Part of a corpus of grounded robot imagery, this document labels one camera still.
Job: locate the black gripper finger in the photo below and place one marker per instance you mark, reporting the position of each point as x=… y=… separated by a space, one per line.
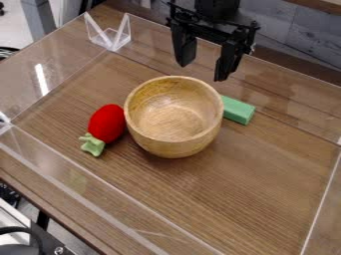
x=183 y=46
x=228 y=60

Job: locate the clear acrylic tray enclosure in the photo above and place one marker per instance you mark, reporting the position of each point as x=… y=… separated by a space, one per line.
x=156 y=162

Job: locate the black table leg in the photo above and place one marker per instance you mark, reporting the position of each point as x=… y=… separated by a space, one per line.
x=43 y=220

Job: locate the black metal bracket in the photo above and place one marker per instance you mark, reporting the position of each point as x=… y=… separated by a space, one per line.
x=52 y=245

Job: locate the wooden bowl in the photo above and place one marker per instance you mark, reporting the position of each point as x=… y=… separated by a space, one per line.
x=174 y=115

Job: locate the red plush strawberry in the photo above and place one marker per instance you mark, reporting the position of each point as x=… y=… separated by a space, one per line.
x=105 y=127

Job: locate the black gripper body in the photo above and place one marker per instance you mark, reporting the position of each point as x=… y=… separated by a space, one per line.
x=212 y=20

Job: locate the clear acrylic corner bracket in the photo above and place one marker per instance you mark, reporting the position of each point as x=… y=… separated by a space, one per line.
x=109 y=38

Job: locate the green rectangular block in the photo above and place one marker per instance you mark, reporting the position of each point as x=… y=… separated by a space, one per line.
x=236 y=110

